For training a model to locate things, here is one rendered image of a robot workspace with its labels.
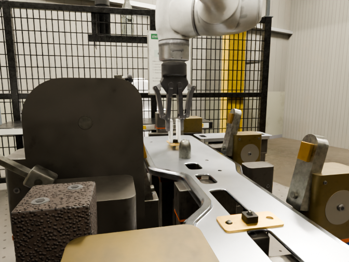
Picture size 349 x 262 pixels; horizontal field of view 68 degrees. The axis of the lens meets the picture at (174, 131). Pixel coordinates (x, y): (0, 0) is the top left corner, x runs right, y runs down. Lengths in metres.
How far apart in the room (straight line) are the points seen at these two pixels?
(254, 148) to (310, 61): 5.69
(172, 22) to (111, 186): 0.55
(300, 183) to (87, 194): 0.36
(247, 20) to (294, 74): 5.95
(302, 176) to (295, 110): 6.11
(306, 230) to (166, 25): 0.58
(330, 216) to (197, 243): 0.35
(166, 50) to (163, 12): 0.10
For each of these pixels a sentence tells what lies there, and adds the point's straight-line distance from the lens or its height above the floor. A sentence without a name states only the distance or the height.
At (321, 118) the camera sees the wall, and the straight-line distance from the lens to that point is 6.27.
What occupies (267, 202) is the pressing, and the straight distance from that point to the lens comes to 0.45.
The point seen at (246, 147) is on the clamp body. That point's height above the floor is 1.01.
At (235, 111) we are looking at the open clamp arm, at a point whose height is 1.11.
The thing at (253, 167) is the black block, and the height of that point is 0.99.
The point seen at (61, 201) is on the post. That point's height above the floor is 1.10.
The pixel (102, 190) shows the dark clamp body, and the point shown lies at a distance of 0.27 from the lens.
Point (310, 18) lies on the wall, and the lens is 6.61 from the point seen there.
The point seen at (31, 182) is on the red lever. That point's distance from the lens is 0.30.
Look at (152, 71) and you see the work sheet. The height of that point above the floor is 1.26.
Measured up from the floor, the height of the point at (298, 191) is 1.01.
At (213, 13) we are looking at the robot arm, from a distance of 0.66.
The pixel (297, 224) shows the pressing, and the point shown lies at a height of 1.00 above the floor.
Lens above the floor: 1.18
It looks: 9 degrees down
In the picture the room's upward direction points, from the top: straight up
